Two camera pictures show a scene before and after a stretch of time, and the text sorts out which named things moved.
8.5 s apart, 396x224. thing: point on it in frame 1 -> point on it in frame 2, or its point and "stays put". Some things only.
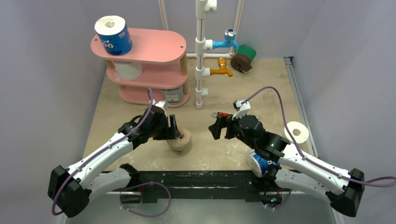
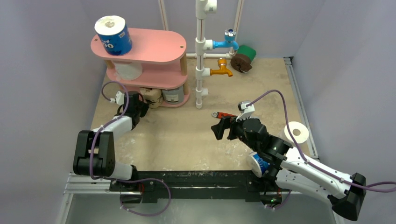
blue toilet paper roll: (114, 34) stays put
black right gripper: (228, 126) stays put
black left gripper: (170, 132) -> (145, 107)
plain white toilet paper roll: (127, 71) stays put
